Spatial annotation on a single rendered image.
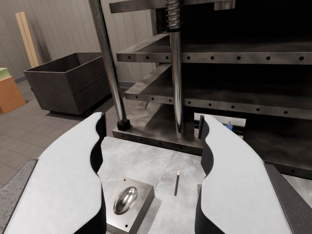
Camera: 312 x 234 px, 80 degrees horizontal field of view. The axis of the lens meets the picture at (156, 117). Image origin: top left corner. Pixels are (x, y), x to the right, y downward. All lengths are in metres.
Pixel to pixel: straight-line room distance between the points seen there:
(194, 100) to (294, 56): 0.47
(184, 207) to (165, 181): 0.15
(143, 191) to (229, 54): 0.70
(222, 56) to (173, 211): 0.70
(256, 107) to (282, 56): 0.25
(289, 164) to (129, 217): 0.79
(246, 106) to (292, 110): 0.19
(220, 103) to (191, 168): 0.37
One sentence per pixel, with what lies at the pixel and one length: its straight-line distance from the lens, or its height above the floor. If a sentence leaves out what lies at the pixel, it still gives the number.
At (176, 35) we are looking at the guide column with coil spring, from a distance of 0.94.
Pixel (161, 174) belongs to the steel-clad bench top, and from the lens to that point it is 0.96.
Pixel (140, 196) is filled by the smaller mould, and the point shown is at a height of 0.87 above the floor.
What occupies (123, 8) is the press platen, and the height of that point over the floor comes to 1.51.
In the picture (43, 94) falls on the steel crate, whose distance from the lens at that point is 3.57.
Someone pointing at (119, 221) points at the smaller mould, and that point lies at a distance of 0.77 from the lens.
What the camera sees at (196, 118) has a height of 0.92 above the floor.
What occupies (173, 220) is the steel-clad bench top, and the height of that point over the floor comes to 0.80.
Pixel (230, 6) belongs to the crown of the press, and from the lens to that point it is 1.20.
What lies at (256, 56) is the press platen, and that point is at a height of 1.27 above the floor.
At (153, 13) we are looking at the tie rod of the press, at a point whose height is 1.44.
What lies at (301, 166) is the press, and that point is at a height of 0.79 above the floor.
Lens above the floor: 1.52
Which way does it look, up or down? 31 degrees down
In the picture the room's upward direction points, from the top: 7 degrees counter-clockwise
